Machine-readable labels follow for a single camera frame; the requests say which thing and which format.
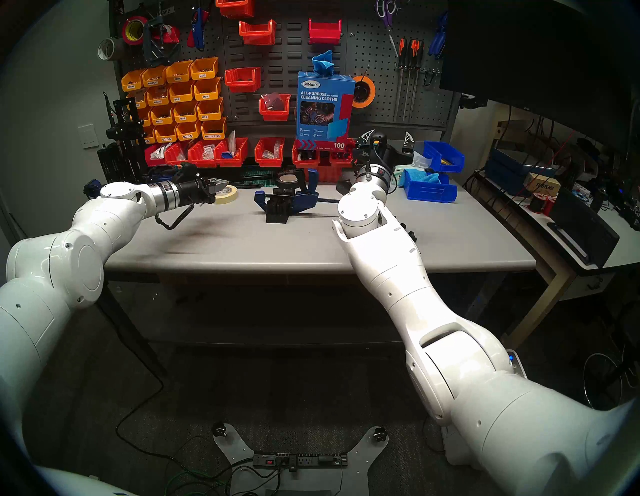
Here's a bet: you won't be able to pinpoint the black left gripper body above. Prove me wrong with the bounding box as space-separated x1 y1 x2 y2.
177 176 213 206

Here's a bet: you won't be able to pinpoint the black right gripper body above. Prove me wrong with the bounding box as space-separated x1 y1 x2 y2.
353 142 415 173

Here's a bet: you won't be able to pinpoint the blue bar clamp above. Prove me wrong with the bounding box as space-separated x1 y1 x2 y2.
254 168 346 216

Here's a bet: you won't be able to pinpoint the dark grey clamp tool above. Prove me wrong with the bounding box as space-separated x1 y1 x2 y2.
144 14 167 55

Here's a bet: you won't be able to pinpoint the green white tissue box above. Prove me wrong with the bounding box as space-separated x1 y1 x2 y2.
394 151 432 187

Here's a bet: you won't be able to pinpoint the blue storage bin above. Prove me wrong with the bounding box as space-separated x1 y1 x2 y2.
423 141 465 173
403 169 458 204

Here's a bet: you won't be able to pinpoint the blue cleaning cloths box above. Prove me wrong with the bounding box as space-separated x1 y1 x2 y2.
295 71 356 151

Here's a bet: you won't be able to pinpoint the orange tape roll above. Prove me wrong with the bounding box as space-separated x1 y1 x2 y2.
352 76 376 109

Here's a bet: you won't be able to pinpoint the black press stand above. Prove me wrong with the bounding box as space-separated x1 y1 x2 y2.
97 92 151 184

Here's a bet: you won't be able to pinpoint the dark blue crate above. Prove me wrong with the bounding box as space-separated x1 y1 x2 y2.
487 149 532 195

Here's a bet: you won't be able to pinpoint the brown cardboard box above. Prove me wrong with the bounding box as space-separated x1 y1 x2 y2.
524 174 562 197

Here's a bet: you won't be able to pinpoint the blue red hand tool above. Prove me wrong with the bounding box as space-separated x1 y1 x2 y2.
189 5 209 51

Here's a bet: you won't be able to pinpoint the black monitor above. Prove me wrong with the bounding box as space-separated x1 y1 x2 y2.
440 0 640 153

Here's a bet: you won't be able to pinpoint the red yellow tape roll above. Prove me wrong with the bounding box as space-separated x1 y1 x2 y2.
122 16 150 46

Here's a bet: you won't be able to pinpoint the black keyboard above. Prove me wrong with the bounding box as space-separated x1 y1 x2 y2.
547 192 621 269

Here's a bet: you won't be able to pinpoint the side desk with beige legs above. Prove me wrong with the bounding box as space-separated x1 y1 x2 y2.
470 170 640 351

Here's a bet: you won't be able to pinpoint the black floor power strip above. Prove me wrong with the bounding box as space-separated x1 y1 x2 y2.
253 452 349 470

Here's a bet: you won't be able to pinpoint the white air purifier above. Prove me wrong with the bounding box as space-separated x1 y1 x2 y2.
441 349 527 469

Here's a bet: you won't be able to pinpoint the black stool base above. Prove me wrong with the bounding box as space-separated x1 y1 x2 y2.
582 345 640 421

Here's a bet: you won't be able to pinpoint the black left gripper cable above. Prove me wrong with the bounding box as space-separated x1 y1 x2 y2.
155 202 197 231

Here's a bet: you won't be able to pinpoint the orange handled screwdriver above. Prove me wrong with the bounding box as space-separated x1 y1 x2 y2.
408 40 422 121
396 39 407 121

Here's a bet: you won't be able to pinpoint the dark grey tool wall panel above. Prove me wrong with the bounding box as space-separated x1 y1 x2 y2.
110 0 461 147

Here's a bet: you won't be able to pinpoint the purple handled scissors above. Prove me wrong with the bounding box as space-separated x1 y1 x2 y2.
376 0 399 57

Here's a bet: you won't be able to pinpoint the small red wire spool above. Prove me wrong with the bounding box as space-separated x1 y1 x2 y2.
530 192 557 217

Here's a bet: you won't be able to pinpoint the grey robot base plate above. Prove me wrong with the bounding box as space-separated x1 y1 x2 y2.
212 424 390 496

